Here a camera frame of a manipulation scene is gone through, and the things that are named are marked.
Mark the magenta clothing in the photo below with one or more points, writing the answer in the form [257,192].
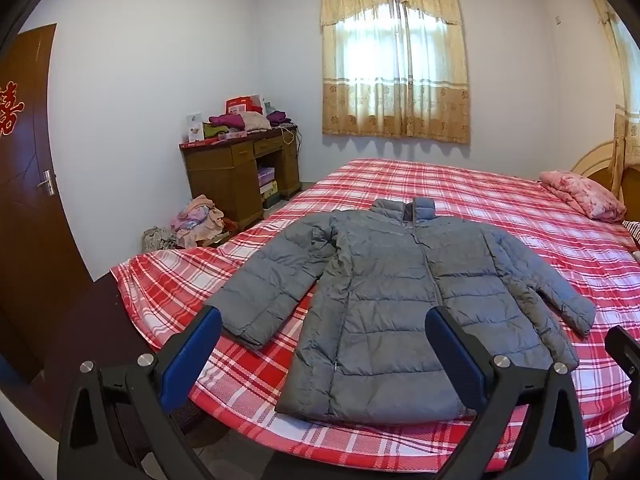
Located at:
[225,121]

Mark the yellow side curtain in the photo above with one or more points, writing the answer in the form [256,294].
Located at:
[625,135]

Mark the brown wooden door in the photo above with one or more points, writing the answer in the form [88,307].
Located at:
[30,220]

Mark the wooden headboard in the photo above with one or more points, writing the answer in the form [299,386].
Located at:
[595,160]

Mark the green clothing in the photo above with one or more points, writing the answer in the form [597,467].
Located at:
[214,131]

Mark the grey puffer jacket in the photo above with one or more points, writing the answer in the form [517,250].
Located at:
[390,300]

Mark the bed with red plaid sheet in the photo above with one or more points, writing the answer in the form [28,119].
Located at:
[450,190]

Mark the pink storage box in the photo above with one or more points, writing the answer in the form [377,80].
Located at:
[266,176]

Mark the pink floral pillow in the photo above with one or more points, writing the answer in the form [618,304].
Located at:
[585,192]

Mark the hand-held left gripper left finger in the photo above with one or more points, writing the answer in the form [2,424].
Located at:
[192,360]

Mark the red cardboard box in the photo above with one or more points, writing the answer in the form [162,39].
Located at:
[242,106]

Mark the purple clothing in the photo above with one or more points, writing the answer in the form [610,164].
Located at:
[278,117]

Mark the white storage box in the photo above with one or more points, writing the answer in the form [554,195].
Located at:
[269,191]

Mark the grey cloth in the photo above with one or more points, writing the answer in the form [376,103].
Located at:
[159,240]

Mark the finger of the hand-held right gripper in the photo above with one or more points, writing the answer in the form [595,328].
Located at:
[631,370]

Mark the yellow patterned window curtain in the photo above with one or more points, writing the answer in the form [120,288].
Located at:
[395,60]

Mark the wooden desk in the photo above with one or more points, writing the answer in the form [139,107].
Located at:
[220,180]

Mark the striped pillow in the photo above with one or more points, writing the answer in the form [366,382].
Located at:
[633,234]

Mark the pile of pastel clothes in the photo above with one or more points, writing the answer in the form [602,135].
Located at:
[197,220]

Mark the beige clothing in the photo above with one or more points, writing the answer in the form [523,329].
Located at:
[256,121]

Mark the red paper door decoration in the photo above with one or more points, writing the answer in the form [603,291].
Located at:
[9,107]

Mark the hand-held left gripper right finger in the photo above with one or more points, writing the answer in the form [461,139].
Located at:
[462,360]

